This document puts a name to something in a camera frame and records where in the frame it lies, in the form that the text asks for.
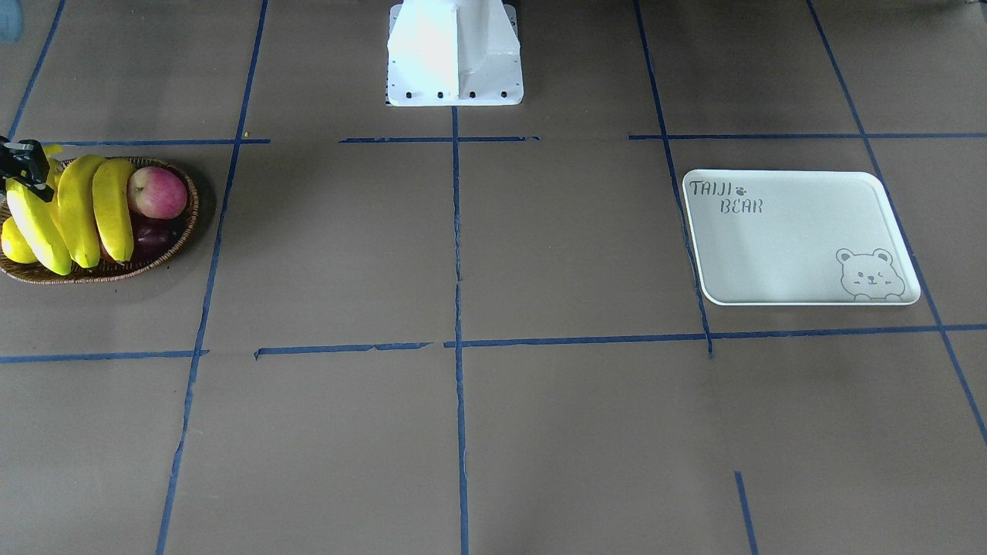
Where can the dark purple plum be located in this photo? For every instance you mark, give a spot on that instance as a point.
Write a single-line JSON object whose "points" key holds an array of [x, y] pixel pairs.
{"points": [[153, 237]]}

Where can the yellow banana moved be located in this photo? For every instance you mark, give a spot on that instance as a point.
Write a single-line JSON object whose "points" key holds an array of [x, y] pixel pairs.
{"points": [[14, 245], [36, 213]]}

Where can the white bear print tray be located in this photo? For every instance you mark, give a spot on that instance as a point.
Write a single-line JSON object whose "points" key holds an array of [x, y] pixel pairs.
{"points": [[797, 238]]}

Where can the brown wicker basket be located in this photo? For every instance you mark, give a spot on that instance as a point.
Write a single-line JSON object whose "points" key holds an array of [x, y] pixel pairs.
{"points": [[106, 271]]}

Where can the yellow banana beside apple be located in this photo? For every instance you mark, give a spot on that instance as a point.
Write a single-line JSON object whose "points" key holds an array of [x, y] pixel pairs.
{"points": [[111, 209]]}

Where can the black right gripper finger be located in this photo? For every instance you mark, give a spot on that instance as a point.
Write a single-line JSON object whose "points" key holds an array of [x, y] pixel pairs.
{"points": [[35, 167], [11, 164]]}

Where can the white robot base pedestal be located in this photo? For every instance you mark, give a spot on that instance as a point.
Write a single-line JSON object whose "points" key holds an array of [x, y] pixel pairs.
{"points": [[454, 53]]}

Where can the red apple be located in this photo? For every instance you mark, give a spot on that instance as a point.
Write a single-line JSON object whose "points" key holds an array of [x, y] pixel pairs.
{"points": [[156, 193]]}

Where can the yellow banana middle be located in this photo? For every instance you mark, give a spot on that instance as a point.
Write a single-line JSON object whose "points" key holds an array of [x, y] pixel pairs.
{"points": [[76, 210]]}

